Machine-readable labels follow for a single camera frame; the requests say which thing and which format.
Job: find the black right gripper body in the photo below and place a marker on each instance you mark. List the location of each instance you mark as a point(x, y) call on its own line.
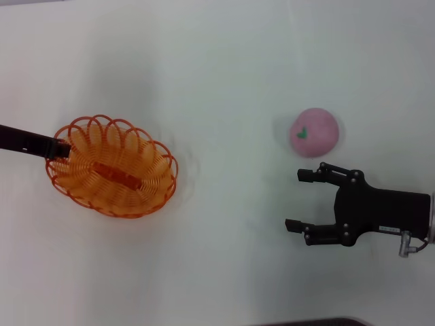
point(380, 210)

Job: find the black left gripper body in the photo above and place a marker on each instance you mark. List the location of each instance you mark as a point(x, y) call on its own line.
point(23, 141)

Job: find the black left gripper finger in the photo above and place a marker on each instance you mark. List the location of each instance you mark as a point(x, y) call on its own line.
point(61, 149)

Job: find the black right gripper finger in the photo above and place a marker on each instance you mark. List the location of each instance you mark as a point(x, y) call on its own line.
point(323, 234)
point(333, 174)

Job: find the pink peach with green leaf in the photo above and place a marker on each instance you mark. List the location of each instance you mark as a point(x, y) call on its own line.
point(316, 139)

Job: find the dark robot torso edge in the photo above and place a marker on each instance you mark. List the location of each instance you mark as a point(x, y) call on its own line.
point(323, 322)

